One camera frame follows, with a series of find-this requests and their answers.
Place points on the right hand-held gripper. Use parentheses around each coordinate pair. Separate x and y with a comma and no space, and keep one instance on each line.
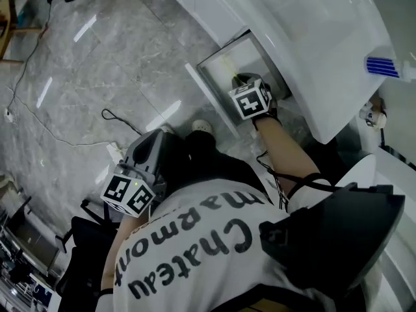
(250,101)

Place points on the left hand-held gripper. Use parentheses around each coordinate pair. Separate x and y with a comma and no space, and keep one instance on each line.
(125,195)

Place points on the white vanity drawer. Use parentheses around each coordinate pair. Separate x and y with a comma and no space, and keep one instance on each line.
(247,60)

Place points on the yellow-green toothbrush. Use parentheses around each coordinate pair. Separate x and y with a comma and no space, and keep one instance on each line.
(229,65)

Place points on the person's left forearm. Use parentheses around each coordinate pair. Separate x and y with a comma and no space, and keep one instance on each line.
(112,258)

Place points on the person's right forearm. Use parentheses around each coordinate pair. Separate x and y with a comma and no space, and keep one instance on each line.
(282,154)

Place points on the black trousers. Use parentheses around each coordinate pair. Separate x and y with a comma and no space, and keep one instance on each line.
(201,161)

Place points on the white shoe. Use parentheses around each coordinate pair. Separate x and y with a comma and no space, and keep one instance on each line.
(201,126)

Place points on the white vanity cabinet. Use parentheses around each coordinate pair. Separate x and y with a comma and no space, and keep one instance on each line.
(208,8)

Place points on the black office chair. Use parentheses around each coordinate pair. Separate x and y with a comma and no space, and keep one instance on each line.
(84,239)

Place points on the white printed t-shirt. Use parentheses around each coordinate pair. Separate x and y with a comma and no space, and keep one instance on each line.
(201,255)

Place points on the paper cup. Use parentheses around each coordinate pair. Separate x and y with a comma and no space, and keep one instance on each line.
(373,115)

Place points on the blue striped spray bottle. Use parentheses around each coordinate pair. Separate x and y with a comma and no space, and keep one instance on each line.
(380,67)

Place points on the white power strip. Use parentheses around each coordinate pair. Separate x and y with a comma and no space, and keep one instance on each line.
(9,115)

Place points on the black chest-mounted device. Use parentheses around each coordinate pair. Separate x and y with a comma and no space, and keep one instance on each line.
(331,236)

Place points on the wooden side table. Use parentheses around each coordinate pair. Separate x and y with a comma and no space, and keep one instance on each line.
(9,28)

